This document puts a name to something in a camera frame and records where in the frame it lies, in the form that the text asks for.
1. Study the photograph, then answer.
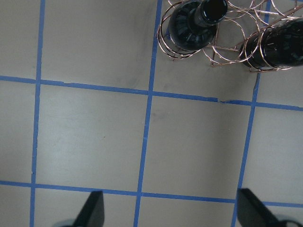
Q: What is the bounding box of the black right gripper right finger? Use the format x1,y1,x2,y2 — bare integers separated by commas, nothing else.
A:
237,188,278,227

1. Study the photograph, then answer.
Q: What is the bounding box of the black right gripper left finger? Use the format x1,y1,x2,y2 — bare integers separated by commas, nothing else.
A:
73,191,104,227

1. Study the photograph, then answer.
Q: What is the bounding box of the dark wine bottle near end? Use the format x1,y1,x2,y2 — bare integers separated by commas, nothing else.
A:
168,0,228,51

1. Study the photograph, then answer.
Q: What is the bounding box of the copper wire bottle basket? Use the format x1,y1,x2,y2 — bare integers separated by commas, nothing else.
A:
157,0,303,72

